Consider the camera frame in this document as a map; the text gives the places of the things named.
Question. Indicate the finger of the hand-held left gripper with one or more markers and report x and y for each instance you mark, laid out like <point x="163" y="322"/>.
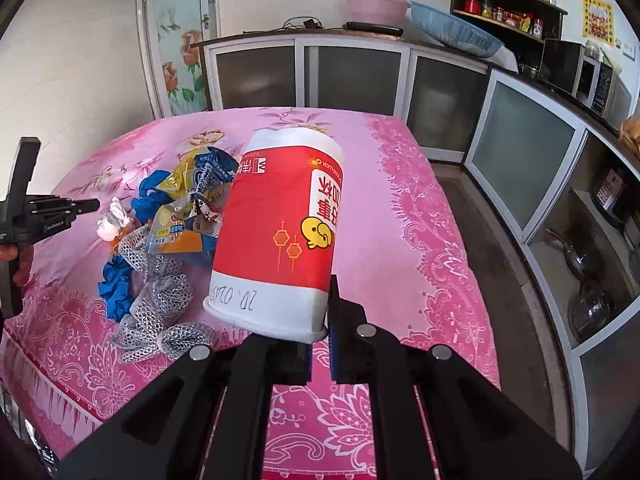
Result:
<point x="65" y="210"/>

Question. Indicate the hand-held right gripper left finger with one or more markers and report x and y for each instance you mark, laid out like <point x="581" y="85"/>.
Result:
<point x="292" y="365"/>

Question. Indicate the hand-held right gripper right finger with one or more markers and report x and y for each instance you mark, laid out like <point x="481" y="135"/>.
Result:
<point x="336" y="355"/>

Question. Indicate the blue glove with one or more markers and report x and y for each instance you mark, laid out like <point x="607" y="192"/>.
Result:
<point x="112" y="285"/>
<point x="150" y="200"/>

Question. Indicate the red paper cup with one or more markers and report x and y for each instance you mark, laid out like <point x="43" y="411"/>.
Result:
<point x="270" y="240"/>

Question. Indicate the person's left hand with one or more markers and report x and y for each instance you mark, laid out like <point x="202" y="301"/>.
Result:
<point x="11" y="254"/>

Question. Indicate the crumpled white tissue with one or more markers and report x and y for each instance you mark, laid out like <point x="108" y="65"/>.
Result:
<point x="112" y="222"/>

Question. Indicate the orange snack wrapper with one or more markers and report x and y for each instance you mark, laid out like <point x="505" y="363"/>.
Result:
<point x="175" y="235"/>

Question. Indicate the pink floral blanket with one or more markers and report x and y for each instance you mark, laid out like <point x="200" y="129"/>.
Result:
<point x="400" y="260"/>

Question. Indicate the grey mesh net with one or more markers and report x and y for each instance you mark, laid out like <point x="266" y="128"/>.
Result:
<point x="165" y="300"/>

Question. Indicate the yellow blue snack wrapper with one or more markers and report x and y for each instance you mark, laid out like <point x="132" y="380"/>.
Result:
<point x="200" y="175"/>

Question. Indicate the flower-printed glass door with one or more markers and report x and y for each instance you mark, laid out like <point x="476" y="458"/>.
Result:
<point x="180" y="60"/>

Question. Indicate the steel pot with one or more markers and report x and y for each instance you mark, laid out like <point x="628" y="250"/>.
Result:
<point x="592" y="310"/>

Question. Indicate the white kitchen counter cabinet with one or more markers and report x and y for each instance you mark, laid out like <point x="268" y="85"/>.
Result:
<point x="520" y="150"/>

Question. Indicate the dark rice cooker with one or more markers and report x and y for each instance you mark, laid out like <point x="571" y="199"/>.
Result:
<point x="610" y="195"/>

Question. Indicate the black induction cooker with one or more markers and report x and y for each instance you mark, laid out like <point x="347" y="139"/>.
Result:
<point x="372" y="28"/>

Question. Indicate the white plastic bag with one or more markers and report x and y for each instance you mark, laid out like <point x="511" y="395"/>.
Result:
<point x="505" y="61"/>

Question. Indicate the small metal bowl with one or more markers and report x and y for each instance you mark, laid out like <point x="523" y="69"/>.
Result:
<point x="530" y="70"/>

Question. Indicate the blue plastic basket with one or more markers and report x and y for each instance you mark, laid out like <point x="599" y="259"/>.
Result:
<point x="450" y="27"/>

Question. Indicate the pink lidded pot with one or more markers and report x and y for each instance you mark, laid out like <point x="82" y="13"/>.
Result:
<point x="375" y="7"/>

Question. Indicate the black microwave oven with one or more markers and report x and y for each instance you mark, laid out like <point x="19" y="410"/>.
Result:
<point x="565" y="65"/>

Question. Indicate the row of spice jars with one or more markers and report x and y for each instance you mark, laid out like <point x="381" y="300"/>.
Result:
<point x="505" y="17"/>

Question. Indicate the white socket beside poster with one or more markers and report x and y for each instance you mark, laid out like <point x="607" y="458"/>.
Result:
<point x="628" y="50"/>

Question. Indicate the yellow wall poster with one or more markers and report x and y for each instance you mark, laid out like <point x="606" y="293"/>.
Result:
<point x="597" y="20"/>

